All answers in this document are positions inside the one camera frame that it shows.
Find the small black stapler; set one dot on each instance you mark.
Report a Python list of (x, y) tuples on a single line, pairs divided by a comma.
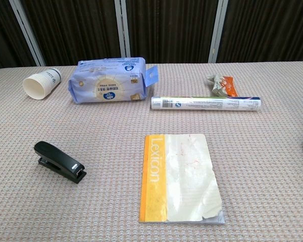
[(58, 157)]

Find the blue tissue pack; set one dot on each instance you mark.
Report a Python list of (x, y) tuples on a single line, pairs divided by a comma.
[(108, 80)]

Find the grey partition post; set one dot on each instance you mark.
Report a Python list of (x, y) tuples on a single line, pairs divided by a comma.
[(27, 32), (217, 30), (122, 27)]

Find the beige woven tablecloth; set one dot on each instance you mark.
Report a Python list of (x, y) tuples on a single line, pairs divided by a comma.
[(103, 126)]

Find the orange snack packet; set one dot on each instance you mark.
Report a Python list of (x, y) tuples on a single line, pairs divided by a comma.
[(229, 87)]

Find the yellow white Lexicon notebook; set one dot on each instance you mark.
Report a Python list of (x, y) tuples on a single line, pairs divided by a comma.
[(184, 181)]

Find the white paper cup stack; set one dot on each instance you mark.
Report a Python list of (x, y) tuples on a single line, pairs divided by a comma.
[(41, 84)]

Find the plastic wrap roll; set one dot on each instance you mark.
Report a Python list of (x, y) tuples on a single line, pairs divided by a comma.
[(207, 103)]

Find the dark brown curtain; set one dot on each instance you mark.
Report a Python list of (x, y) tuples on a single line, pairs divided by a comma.
[(73, 27)]

